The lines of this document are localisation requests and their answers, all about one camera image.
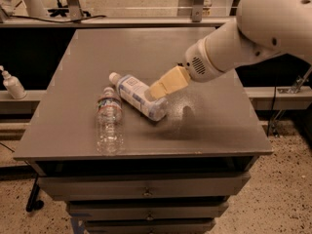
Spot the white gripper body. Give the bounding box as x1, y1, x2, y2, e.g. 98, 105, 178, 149
183, 38, 228, 84

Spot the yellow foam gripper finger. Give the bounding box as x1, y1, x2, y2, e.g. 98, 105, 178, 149
147, 65, 191, 100

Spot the blue label plastic bottle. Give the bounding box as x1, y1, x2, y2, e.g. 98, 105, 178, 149
109, 72, 167, 122

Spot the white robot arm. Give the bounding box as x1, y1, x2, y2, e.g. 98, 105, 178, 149
145, 0, 312, 100

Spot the clear water bottle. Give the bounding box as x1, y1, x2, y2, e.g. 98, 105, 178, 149
97, 87, 123, 156

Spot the white pump dispenser bottle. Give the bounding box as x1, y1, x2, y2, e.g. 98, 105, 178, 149
0, 65, 26, 99

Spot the grey drawer cabinet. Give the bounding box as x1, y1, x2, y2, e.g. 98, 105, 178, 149
13, 26, 275, 234

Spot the top grey drawer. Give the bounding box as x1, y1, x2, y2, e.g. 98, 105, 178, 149
38, 172, 251, 201

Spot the grey drawer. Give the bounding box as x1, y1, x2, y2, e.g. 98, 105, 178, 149
67, 201, 228, 220
85, 218, 215, 234
38, 172, 251, 201

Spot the middle grey drawer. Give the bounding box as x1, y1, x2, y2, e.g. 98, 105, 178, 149
67, 201, 228, 220

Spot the bottom grey drawer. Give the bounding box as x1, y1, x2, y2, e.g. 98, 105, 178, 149
85, 218, 215, 234

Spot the black caster wheel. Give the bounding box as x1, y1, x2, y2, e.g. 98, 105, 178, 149
25, 177, 44, 213

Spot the grey metal frame post right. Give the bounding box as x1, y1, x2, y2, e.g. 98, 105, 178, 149
191, 0, 204, 22

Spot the grey metal frame post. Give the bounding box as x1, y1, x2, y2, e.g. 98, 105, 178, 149
191, 0, 204, 22
66, 0, 83, 20

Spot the grey metal frame post left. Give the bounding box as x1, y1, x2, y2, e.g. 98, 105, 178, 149
66, 0, 83, 20

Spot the black cable on shelf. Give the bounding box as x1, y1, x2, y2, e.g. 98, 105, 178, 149
0, 5, 108, 24

